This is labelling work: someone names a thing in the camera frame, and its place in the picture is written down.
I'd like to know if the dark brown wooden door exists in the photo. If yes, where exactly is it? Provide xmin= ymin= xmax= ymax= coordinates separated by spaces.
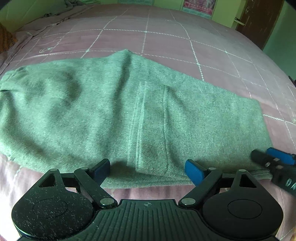
xmin=236 ymin=0 xmax=284 ymax=49

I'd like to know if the metal door latch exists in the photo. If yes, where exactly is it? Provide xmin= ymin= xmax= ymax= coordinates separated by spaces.
xmin=234 ymin=18 xmax=245 ymax=26

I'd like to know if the orange striped pillow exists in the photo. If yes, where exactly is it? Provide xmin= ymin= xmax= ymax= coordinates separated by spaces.
xmin=0 ymin=24 xmax=17 ymax=53

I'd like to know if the crumpled grey cloth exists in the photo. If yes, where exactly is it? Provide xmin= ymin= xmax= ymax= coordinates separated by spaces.
xmin=64 ymin=0 xmax=76 ymax=9

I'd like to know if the right pink wall poster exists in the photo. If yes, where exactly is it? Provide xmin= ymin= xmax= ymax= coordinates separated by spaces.
xmin=182 ymin=0 xmax=216 ymax=18

